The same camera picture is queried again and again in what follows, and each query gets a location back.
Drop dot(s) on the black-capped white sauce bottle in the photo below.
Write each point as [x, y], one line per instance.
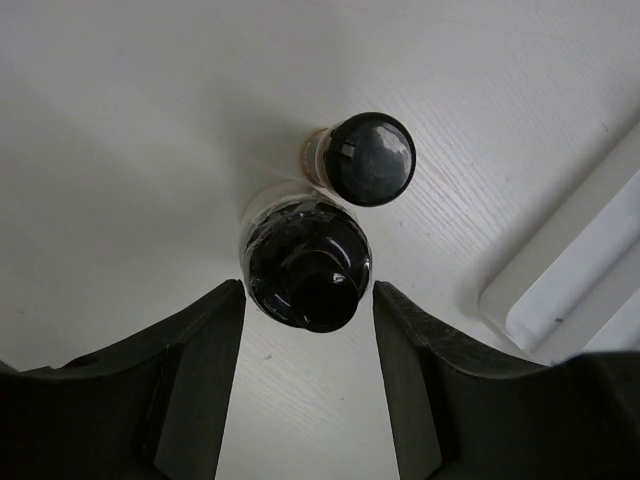
[305, 260]

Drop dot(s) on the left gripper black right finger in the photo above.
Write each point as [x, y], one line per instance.
[460, 409]

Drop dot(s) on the white divided plastic tray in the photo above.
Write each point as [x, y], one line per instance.
[574, 287]

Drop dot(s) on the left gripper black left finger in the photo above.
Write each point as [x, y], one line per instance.
[151, 406]

